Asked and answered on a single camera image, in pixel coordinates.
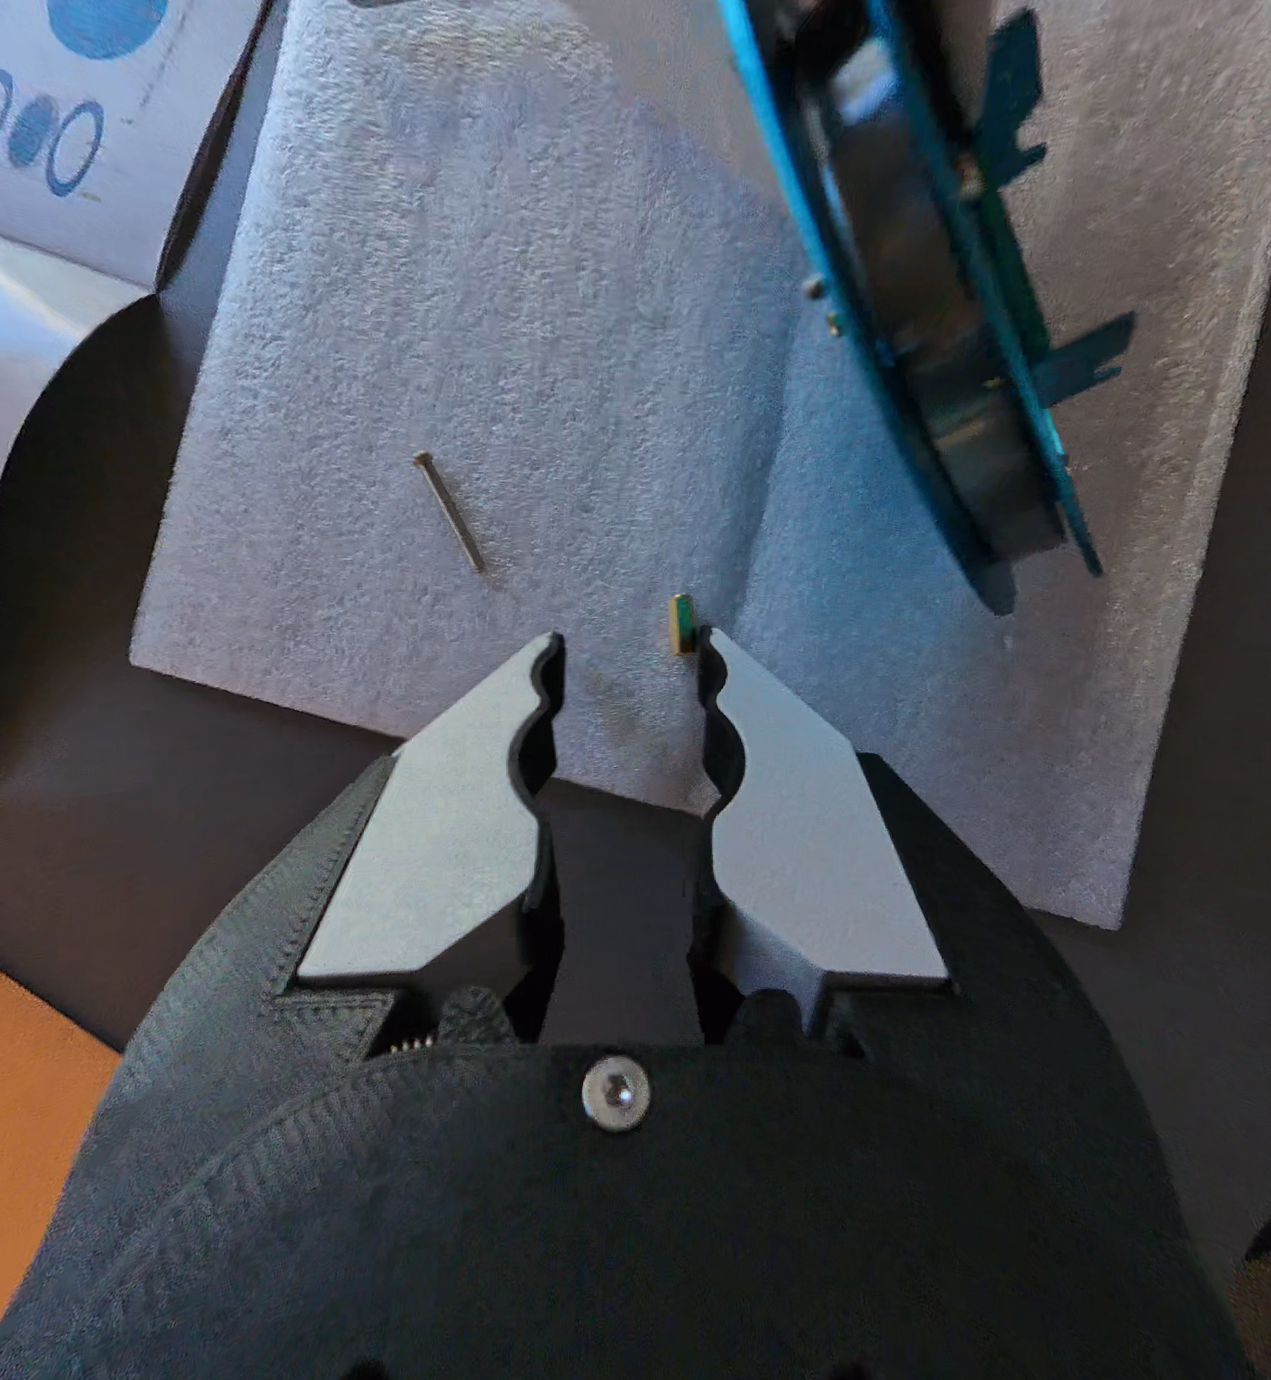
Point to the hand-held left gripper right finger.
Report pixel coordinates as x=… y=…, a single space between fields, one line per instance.
x=819 y=862

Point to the blue metal turntable bearing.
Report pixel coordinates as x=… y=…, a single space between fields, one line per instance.
x=916 y=323

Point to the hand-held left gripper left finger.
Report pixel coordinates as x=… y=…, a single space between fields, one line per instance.
x=430 y=862

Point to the dark grey desk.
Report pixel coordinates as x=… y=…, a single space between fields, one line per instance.
x=107 y=809

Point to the white instruction booklet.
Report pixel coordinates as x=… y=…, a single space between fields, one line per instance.
x=30 y=194

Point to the white foam sheet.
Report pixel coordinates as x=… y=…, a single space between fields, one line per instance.
x=484 y=269

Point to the long silver screw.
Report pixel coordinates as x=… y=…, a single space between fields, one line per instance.
x=448 y=512

